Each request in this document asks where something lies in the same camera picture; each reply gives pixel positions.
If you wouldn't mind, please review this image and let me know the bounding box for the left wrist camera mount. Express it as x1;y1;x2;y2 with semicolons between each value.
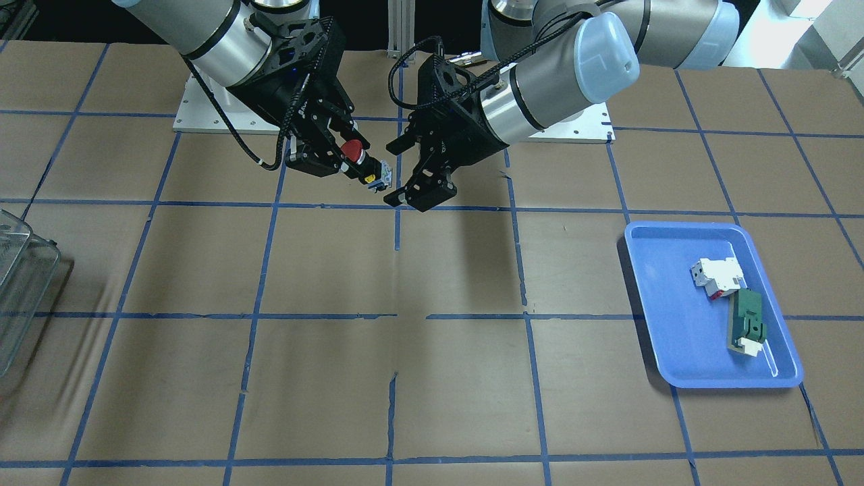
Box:
408;58;479;124

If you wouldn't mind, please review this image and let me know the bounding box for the silver cable connector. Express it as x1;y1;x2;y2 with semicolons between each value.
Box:
447;51;487;68

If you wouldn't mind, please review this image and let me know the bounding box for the blue plastic tray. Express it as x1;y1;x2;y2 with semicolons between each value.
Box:
624;221;803;389

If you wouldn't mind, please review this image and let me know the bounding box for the red emergency stop button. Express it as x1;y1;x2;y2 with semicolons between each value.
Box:
340;144;393;192

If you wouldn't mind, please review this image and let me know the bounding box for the aluminium frame post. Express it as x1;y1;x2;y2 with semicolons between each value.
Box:
386;0;416;59

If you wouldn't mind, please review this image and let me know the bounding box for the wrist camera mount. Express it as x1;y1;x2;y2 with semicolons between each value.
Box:
408;58;479;124
250;18;347;82

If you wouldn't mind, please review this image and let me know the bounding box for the white circuit breaker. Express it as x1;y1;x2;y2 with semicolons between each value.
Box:
689;257;746;301

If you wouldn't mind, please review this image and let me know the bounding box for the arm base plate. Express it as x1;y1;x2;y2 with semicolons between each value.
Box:
528;103;616;144
173;74;278;134

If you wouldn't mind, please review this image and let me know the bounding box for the wire mesh shelf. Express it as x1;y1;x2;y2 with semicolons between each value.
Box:
1;209;61;376

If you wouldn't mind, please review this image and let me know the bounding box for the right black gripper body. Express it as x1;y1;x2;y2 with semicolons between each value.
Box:
234;61;354;178

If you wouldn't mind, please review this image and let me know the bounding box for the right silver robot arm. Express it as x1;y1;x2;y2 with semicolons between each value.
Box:
117;1;389;186

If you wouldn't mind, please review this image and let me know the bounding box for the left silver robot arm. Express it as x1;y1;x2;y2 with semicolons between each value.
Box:
383;1;740;212

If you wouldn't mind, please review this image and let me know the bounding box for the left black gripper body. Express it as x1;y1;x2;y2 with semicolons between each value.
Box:
399;108;506;212

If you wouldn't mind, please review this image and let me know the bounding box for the green terminal block module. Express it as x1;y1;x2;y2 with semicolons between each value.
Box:
726;288;767;357

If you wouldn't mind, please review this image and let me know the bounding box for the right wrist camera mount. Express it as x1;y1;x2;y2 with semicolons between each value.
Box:
250;18;347;82

